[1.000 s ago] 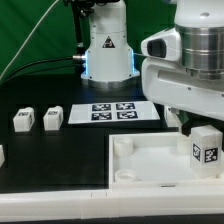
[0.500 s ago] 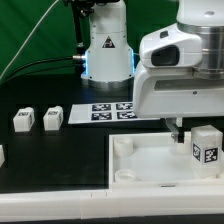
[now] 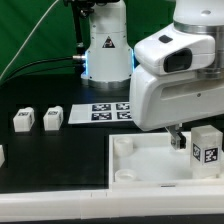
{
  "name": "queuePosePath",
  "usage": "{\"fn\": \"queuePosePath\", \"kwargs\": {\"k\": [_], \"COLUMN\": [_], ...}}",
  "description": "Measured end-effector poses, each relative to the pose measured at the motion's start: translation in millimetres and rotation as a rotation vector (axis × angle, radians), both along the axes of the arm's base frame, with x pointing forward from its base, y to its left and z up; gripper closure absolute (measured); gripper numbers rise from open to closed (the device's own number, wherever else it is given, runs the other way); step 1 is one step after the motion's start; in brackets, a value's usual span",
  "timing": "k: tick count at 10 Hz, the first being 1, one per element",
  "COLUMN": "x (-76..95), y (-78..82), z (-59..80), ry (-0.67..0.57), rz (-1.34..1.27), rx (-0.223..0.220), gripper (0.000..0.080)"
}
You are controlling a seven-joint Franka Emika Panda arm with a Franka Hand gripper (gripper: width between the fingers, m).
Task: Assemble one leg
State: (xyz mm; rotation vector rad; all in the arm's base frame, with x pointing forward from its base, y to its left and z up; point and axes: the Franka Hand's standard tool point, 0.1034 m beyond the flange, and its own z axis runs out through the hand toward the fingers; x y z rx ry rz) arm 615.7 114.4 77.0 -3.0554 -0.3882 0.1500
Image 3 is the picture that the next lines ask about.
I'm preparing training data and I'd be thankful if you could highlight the white square tabletop tray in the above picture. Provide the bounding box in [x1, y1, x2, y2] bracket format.
[109, 132, 224, 189]

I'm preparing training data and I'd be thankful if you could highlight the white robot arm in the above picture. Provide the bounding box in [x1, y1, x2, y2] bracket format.
[82, 0, 224, 132]

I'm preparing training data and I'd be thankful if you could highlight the grey cable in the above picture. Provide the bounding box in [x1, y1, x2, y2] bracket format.
[0, 0, 61, 78]

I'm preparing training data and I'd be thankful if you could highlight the white front fence rail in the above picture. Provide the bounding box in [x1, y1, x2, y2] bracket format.
[0, 186, 224, 223]

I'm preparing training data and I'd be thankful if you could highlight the white block left edge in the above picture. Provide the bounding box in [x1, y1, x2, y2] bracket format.
[0, 145, 5, 168]

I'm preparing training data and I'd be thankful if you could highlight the black cable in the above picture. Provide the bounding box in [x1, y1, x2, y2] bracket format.
[0, 55, 86, 84]

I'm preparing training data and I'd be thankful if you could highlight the white sheet with markers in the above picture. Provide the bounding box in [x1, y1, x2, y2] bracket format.
[68, 102, 132, 124]

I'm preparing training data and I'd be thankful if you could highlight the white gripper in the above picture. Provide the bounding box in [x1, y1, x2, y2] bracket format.
[129, 66, 224, 150]

